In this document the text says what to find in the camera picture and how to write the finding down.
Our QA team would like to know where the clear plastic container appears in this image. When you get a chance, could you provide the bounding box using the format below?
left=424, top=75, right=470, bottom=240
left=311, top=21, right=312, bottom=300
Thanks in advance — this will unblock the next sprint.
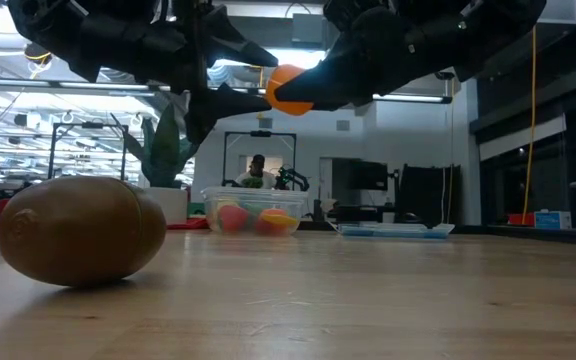
left=200, top=186, right=310, bottom=237

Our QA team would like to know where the plain orange toy fruit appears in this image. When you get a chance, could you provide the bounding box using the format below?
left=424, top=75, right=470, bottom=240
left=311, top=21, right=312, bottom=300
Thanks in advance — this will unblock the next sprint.
left=255, top=207, right=297, bottom=236

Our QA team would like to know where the black partition panel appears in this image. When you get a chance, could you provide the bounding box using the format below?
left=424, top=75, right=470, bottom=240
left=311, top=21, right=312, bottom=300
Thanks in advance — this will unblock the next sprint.
left=397, top=163, right=463, bottom=227

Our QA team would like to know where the brown toy kiwi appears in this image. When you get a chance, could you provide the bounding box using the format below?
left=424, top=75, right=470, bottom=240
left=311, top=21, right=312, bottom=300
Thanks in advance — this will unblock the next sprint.
left=0, top=175, right=168, bottom=288

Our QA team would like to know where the black robot station frame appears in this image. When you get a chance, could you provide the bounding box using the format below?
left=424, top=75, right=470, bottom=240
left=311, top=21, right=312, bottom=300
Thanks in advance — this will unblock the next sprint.
left=47, top=121, right=130, bottom=182
left=221, top=130, right=299, bottom=192

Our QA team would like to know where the blue box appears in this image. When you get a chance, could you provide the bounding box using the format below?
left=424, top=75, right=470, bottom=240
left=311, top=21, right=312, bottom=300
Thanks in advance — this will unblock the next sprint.
left=534, top=210, right=573, bottom=231

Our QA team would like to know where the large red toy strawberry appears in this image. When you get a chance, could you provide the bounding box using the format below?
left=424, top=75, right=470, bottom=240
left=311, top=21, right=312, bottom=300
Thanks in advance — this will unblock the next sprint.
left=216, top=204, right=251, bottom=234

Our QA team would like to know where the person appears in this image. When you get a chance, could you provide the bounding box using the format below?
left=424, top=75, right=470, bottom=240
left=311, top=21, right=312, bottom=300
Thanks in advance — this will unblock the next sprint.
left=235, top=153, right=278, bottom=190

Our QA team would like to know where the orange toy fruit with leaf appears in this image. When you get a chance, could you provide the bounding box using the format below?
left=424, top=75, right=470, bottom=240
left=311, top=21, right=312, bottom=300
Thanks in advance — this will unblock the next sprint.
left=265, top=63, right=315, bottom=117

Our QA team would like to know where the clear lid with blue rim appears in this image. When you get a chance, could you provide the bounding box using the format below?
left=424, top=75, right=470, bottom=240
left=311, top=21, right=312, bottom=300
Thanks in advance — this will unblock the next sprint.
left=335, top=222, right=456, bottom=241

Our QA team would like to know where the red plastic bin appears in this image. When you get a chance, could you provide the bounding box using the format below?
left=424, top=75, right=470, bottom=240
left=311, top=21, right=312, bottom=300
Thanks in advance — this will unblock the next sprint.
left=506, top=213, right=536, bottom=227

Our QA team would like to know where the small yellow toy banana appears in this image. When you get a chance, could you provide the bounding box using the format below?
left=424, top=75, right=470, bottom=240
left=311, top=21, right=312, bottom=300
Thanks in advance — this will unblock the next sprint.
left=261, top=213, right=300, bottom=228

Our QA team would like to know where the green artificial plant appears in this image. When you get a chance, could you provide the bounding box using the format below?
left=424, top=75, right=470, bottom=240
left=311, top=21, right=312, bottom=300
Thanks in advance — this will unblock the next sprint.
left=111, top=102, right=205, bottom=190

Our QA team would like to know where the long ceiling light bar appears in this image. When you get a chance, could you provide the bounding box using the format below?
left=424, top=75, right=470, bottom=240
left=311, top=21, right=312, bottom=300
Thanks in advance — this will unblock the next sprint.
left=57, top=80, right=453, bottom=105

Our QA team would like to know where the red cloth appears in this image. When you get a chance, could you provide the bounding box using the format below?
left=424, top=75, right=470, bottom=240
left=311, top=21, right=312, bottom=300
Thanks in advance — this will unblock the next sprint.
left=0, top=198, right=211, bottom=234

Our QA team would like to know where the white plant pot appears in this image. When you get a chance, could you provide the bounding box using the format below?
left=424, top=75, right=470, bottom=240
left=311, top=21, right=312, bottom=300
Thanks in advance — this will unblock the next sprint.
left=142, top=186, right=190, bottom=226

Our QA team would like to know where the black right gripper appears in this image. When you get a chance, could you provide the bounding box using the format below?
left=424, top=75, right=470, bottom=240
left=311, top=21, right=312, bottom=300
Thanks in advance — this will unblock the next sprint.
left=273, top=0, right=469, bottom=112

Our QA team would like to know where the yellow cable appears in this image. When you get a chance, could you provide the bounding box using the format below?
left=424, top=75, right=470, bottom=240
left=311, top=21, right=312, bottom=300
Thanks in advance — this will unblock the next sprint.
left=520, top=27, right=538, bottom=226

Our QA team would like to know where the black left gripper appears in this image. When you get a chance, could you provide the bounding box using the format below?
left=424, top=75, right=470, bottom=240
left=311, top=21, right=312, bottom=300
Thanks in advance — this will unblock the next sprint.
left=67, top=0, right=280, bottom=146

